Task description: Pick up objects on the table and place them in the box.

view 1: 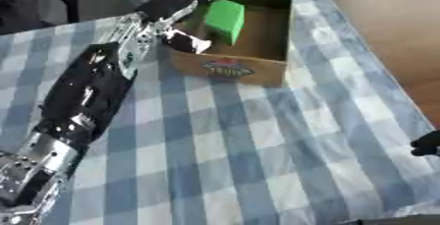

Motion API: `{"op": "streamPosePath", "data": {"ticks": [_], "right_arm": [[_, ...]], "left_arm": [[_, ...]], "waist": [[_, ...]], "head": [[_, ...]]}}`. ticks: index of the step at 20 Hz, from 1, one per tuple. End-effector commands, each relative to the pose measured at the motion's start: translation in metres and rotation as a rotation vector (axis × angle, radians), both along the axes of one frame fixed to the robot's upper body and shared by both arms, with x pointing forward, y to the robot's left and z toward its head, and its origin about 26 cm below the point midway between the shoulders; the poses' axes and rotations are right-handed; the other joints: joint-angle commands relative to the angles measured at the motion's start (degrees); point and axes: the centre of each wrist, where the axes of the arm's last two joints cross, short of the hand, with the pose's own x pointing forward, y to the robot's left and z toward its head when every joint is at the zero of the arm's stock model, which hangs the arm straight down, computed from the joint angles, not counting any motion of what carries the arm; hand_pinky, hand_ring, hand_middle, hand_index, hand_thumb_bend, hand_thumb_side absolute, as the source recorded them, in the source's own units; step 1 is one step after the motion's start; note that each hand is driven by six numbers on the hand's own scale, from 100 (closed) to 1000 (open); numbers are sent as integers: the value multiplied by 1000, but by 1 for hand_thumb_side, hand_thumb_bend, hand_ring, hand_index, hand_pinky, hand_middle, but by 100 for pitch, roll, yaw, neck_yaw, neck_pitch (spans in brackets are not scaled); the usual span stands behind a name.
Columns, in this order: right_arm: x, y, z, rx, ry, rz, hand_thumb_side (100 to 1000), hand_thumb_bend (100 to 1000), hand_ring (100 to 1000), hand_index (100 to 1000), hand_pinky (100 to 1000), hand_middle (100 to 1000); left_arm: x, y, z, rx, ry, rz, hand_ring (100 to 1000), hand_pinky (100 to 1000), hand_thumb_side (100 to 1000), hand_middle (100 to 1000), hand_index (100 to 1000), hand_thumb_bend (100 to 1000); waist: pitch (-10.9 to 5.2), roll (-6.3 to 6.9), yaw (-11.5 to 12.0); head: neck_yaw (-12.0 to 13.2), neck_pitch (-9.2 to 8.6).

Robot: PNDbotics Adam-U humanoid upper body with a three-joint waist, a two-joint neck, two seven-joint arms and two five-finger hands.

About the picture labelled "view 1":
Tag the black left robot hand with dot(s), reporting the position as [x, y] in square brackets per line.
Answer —
[172, 3]

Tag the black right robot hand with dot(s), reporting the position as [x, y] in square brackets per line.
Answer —
[427, 143]

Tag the green rectangular block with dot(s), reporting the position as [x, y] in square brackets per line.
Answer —
[224, 19]

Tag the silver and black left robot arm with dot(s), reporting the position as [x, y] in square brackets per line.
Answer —
[86, 94]

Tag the tan cardboard box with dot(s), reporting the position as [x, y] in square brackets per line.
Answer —
[240, 39]

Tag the black chair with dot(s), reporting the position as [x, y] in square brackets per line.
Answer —
[40, 3]

